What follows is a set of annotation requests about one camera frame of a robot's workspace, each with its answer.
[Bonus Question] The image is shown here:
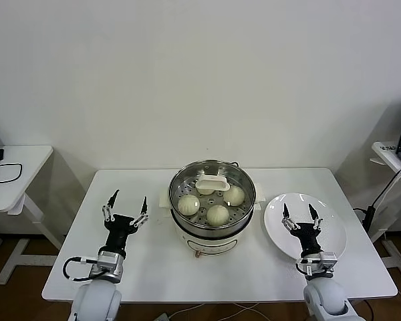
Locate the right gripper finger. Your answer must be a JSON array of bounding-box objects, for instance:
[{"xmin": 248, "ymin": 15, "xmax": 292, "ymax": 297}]
[
  {"xmin": 281, "ymin": 203, "xmax": 300, "ymax": 232},
  {"xmin": 308, "ymin": 203, "xmax": 323, "ymax": 232}
]

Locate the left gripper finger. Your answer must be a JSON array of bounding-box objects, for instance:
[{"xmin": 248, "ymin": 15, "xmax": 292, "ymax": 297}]
[
  {"xmin": 101, "ymin": 189, "xmax": 120, "ymax": 223},
  {"xmin": 130, "ymin": 196, "xmax": 150, "ymax": 229}
]

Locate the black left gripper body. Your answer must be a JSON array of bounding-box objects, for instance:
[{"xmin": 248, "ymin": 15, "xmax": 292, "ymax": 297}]
[{"xmin": 98, "ymin": 214, "xmax": 138, "ymax": 257}]

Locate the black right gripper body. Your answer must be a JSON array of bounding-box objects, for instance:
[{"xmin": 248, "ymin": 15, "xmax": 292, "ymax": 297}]
[{"xmin": 291, "ymin": 223, "xmax": 323, "ymax": 258}]

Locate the glass lid with white handle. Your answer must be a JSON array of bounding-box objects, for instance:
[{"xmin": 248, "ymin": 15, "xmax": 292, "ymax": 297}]
[{"xmin": 169, "ymin": 160, "xmax": 256, "ymax": 229}]

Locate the stainless steel steamer basket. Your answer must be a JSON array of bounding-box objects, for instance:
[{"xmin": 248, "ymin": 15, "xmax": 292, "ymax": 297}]
[{"xmin": 168, "ymin": 159, "xmax": 257, "ymax": 236}]

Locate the white round plate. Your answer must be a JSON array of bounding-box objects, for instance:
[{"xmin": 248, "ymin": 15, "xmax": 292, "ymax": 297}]
[{"xmin": 263, "ymin": 192, "xmax": 349, "ymax": 264}]

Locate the black power box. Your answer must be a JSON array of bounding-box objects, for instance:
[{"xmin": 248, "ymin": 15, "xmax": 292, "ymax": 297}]
[{"xmin": 364, "ymin": 204, "xmax": 376, "ymax": 232}]

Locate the white electric cooker pot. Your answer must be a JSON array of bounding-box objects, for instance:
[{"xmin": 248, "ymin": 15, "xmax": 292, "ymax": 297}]
[{"xmin": 157, "ymin": 182, "xmax": 267, "ymax": 259}]

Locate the white side desk with adapter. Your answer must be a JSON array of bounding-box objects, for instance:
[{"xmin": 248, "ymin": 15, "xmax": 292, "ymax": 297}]
[{"xmin": 0, "ymin": 144, "xmax": 66, "ymax": 286}]

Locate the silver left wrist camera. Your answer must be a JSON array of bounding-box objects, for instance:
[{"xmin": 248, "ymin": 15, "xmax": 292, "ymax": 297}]
[{"xmin": 97, "ymin": 250, "xmax": 120, "ymax": 270}]

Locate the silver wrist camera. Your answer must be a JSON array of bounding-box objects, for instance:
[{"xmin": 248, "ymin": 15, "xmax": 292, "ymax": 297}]
[
  {"xmin": 97, "ymin": 250, "xmax": 120, "ymax": 270},
  {"xmin": 295, "ymin": 250, "xmax": 339, "ymax": 280}
]

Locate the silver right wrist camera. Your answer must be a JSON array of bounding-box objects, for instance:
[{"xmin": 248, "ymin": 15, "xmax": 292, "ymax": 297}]
[{"xmin": 295, "ymin": 250, "xmax": 339, "ymax": 280}]

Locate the black and white laptop cable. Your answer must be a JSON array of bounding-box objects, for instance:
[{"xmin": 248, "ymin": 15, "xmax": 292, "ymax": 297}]
[{"xmin": 370, "ymin": 166, "xmax": 401, "ymax": 210}]

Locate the black looped cable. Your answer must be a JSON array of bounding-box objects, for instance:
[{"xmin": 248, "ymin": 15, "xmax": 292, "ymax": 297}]
[{"xmin": 0, "ymin": 162, "xmax": 23, "ymax": 185}]

